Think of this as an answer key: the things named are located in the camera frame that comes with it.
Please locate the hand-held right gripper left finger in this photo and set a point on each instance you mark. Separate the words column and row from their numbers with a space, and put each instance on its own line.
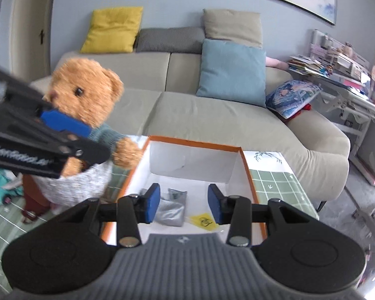
column 153, row 203

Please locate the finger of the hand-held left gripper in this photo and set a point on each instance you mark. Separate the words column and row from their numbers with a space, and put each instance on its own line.
column 87, row 154
column 65, row 124

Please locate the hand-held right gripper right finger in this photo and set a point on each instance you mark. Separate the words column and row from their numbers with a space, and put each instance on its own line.
column 214, row 204

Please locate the grey knit hat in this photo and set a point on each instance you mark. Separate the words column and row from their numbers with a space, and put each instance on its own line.
column 78, row 190

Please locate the brown teddy bear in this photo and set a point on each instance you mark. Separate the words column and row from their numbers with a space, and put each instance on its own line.
column 87, row 81

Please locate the yellow printed packet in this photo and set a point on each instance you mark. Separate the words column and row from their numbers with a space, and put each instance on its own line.
column 201, row 221

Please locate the silver foil pouch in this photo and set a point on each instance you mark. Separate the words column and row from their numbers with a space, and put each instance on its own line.
column 172, row 212

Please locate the beige sofa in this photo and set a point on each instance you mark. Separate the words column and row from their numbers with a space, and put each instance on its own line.
column 206, row 122

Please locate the yellow cushion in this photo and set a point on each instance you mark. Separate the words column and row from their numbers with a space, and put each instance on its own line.
column 112, row 31

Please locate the cream door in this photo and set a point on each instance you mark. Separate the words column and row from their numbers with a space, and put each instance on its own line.
column 28, row 22

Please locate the grey cushion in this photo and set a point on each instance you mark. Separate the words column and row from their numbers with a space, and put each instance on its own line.
column 168, row 40

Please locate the printed picture cushion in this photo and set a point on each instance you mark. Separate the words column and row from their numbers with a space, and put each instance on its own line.
column 292, row 97

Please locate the blue cushion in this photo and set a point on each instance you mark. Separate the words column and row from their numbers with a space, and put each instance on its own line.
column 231, row 72

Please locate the pink pillow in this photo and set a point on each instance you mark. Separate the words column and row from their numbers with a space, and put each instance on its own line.
column 276, row 63

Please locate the stack of books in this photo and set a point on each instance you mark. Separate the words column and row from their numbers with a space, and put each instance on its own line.
column 306, row 65

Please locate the white desk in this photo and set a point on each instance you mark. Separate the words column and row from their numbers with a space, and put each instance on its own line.
column 362, row 106

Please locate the beige cushion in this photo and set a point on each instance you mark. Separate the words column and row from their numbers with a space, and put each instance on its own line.
column 234, row 26

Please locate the white desk shelf organizer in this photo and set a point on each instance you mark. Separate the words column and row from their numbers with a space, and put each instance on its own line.
column 337, row 53

